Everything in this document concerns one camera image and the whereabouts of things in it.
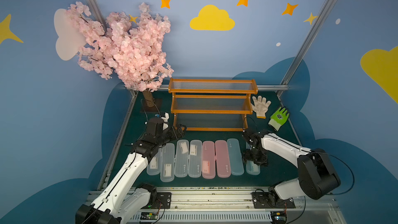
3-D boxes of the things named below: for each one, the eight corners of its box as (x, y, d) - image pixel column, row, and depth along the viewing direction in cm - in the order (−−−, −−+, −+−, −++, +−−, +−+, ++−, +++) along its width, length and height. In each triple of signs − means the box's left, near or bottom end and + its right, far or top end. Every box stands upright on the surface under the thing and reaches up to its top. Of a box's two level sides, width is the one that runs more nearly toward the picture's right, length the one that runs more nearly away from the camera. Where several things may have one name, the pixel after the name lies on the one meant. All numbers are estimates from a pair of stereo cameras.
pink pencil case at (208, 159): (202, 179, 83) (202, 178, 82) (202, 142, 97) (202, 140, 95) (216, 179, 83) (217, 178, 82) (214, 142, 97) (214, 140, 95)
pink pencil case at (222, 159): (216, 177, 84) (217, 176, 82) (214, 141, 97) (214, 140, 96) (230, 177, 84) (231, 176, 82) (226, 141, 97) (227, 140, 96)
